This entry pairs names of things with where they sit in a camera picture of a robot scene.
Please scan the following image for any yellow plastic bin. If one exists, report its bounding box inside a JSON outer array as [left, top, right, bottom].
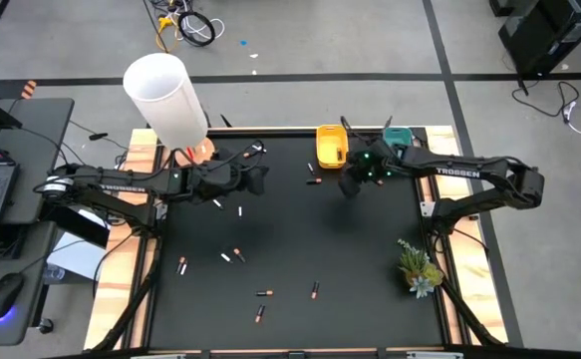
[[315, 124, 350, 170]]

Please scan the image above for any white shade table lamp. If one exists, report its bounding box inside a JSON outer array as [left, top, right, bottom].
[[122, 52, 217, 169]]

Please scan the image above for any white box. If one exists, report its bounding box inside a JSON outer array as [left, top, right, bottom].
[[45, 208, 110, 285]]

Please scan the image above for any large black equipment case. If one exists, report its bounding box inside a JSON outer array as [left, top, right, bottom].
[[497, 0, 581, 76]]

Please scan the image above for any wooden side board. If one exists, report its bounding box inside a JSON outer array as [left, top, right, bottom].
[[83, 128, 171, 350], [417, 125, 510, 345]]

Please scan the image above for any black floor cable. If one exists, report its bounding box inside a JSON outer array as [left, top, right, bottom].
[[511, 74, 581, 120]]

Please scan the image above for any potted succulent plant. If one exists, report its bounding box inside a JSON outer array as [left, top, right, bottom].
[[397, 238, 444, 299]]

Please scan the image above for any teal plastic bin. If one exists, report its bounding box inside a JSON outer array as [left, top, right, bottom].
[[383, 126, 415, 151]]

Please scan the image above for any white floor cable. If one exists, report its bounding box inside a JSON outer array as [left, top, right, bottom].
[[189, 14, 226, 44]]

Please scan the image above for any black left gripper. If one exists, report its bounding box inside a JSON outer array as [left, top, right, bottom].
[[189, 147, 254, 203]]

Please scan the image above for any yellow floor cable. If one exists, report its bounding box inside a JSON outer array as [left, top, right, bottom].
[[154, 14, 181, 54]]

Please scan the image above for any black coiled cable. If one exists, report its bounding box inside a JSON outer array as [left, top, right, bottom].
[[176, 10, 217, 49]]

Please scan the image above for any black side desk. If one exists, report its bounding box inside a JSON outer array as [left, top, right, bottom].
[[0, 97, 76, 348]]

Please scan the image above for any black mouse with blue light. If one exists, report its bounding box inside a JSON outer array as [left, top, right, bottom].
[[0, 272, 26, 321]]

